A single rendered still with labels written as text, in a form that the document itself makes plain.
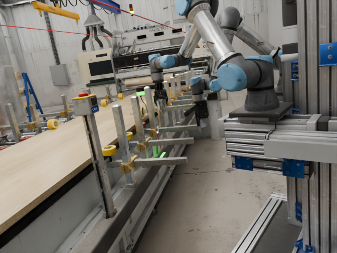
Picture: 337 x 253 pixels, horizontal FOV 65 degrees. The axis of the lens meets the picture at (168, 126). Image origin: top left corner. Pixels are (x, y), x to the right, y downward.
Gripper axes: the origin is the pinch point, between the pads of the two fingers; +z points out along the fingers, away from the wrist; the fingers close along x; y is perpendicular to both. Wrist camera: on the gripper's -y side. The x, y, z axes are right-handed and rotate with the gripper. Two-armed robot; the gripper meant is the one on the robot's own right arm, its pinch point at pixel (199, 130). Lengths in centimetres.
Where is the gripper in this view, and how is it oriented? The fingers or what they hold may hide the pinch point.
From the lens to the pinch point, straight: 180.7
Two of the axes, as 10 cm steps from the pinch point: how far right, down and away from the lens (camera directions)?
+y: 9.6, -0.9, -2.7
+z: 1.6, 9.6, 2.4
